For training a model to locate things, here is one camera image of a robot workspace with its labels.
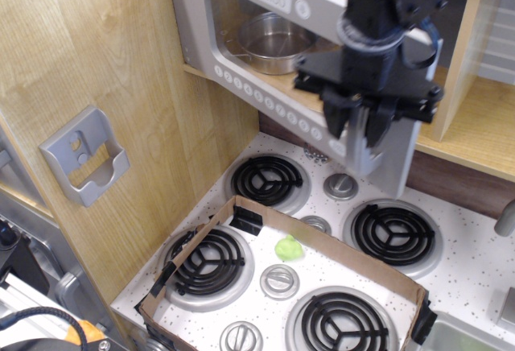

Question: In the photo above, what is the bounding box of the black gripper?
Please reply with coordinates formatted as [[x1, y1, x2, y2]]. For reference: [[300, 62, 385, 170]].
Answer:
[[294, 39, 443, 147]]

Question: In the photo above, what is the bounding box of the silver microwave door handle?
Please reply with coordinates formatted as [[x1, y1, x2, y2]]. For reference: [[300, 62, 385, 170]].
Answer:
[[346, 108, 382, 176]]

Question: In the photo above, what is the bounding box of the silver toy microwave door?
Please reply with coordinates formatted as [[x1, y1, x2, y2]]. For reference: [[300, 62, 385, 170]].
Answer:
[[165, 0, 443, 200]]

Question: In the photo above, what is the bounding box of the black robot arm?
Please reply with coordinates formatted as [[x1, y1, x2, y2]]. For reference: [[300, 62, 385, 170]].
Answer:
[[295, 0, 447, 147]]

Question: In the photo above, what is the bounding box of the silver knob back centre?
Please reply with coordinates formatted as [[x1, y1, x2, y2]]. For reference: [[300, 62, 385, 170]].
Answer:
[[323, 173, 358, 200]]

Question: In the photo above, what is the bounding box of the back left black burner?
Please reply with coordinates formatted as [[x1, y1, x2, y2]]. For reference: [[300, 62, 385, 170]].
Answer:
[[224, 154, 311, 215]]

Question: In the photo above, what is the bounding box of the black burner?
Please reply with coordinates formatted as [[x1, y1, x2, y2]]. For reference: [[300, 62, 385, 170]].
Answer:
[[166, 226, 255, 312], [285, 286, 400, 351], [341, 199, 443, 279], [224, 154, 311, 215]]

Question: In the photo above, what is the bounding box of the steel pot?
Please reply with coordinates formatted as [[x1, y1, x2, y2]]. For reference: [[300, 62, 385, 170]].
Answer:
[[237, 12, 318, 76]]

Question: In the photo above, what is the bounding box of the silver knob under gripper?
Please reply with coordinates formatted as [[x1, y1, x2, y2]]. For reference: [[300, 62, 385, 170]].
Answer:
[[300, 215, 332, 235]]

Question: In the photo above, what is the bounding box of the back right black burner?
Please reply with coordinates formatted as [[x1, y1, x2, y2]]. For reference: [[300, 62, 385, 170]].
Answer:
[[341, 199, 443, 279]]

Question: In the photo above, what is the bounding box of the green toy vegetable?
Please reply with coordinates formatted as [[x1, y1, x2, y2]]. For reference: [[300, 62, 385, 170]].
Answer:
[[274, 235, 303, 262]]

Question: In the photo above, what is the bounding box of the silver faucet piece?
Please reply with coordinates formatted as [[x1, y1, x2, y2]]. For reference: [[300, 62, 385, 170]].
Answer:
[[494, 200, 515, 237]]

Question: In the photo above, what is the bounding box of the silver knob middle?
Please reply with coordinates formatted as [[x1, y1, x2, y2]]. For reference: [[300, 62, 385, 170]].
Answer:
[[260, 264, 300, 300]]

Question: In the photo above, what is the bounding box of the front right black burner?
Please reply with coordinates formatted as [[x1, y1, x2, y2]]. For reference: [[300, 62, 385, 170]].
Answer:
[[285, 286, 400, 351]]

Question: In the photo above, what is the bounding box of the front left black burner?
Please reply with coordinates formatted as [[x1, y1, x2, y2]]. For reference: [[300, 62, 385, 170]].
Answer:
[[166, 226, 255, 312]]

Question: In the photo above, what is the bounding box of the steel sink basin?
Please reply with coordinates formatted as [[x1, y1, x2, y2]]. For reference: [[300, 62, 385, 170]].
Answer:
[[419, 312, 514, 351]]

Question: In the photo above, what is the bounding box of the silver knob front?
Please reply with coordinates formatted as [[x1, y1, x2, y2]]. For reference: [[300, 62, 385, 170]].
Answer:
[[219, 321, 264, 351]]

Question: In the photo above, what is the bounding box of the orange chip object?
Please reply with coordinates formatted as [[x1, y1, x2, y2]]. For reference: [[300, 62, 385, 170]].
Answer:
[[64, 320, 105, 345]]

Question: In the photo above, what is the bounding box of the brown cardboard frame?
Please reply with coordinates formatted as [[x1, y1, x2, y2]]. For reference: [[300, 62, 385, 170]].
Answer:
[[135, 196, 437, 350]]

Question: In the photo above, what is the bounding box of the grey wall holder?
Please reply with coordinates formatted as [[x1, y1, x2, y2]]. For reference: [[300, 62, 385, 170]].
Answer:
[[39, 105, 130, 207]]

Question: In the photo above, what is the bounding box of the grey oven handle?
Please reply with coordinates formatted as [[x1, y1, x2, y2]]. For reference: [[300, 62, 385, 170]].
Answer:
[[54, 272, 80, 311]]

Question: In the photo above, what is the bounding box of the black braided cable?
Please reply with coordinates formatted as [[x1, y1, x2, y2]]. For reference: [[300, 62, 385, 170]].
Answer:
[[0, 306, 92, 351]]

